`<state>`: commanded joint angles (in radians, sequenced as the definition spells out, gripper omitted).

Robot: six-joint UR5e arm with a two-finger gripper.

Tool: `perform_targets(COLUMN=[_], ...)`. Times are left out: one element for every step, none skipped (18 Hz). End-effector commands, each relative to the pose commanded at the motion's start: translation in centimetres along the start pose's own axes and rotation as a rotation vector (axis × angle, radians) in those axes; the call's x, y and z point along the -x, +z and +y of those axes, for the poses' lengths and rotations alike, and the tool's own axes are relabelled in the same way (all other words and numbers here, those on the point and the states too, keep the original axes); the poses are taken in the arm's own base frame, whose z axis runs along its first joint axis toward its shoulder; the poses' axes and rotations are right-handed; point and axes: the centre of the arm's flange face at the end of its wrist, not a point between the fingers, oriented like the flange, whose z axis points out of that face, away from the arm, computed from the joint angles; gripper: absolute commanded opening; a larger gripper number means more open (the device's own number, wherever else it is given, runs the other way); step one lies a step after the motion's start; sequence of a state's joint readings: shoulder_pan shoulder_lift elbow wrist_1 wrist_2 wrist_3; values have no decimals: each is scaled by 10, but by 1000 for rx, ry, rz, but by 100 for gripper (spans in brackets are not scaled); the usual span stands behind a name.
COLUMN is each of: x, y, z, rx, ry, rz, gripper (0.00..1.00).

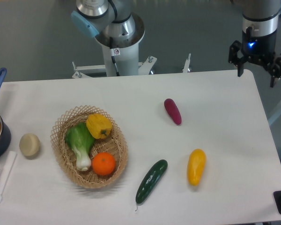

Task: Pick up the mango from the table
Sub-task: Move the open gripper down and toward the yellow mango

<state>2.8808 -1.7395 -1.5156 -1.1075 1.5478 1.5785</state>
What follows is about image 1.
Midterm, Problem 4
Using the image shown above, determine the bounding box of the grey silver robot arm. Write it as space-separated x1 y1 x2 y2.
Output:
71 0 281 85

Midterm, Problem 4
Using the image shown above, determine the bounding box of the dark green cucumber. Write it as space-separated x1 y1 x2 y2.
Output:
135 159 168 211

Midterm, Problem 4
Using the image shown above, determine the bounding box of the orange tangerine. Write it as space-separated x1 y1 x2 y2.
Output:
92 152 116 176

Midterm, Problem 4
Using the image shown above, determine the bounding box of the woven wicker basket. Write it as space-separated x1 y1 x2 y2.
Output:
51 105 128 188

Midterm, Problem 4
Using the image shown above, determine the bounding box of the green bok choy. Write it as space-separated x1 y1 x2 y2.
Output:
65 122 95 172

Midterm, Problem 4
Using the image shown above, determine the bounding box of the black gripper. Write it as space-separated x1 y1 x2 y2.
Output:
228 30 281 88

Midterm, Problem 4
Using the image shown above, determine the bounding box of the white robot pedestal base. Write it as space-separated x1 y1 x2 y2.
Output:
71 35 192 79

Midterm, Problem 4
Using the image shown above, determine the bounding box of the yellow bell pepper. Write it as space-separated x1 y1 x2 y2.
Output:
86 113 113 139

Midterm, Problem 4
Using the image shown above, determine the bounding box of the purple sweet potato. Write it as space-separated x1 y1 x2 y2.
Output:
164 98 182 126

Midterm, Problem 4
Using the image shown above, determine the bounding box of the beige round bun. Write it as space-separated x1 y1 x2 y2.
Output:
19 133 40 157

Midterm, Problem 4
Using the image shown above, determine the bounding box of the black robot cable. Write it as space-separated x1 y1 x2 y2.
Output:
109 36 120 77

